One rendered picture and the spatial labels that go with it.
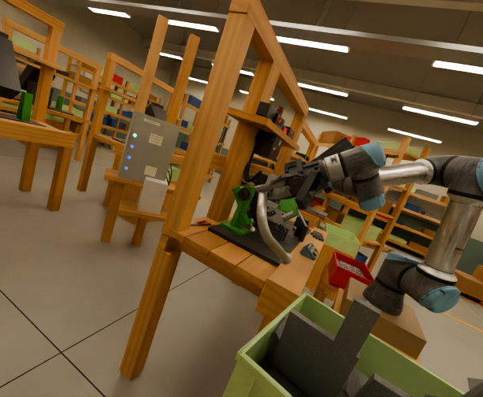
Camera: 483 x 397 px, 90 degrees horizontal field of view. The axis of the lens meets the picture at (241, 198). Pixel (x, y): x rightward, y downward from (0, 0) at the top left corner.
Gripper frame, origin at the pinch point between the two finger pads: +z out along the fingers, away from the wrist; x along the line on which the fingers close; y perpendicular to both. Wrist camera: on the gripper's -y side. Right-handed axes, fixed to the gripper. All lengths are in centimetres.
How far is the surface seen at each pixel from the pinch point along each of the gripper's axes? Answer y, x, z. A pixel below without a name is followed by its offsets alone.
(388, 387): -49, -7, -20
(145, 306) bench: -14, -37, 82
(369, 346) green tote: -37, -36, -17
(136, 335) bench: -25, -47, 93
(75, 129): 527, -51, 594
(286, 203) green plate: 49, -62, 11
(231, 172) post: 54, -27, 32
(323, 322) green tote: -30.0, -33.6, -5.6
